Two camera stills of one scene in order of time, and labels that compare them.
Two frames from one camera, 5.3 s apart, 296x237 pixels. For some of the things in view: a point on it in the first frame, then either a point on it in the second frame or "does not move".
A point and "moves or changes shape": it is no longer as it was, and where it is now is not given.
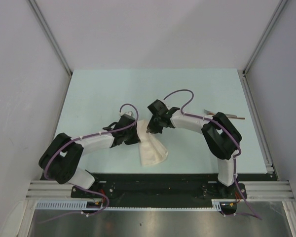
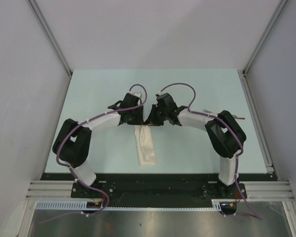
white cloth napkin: (152, 148) moves or changes shape
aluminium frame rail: (266, 190) does not move
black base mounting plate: (183, 189) does not move
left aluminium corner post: (52, 39) does not move
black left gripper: (135, 139) → (139, 121)
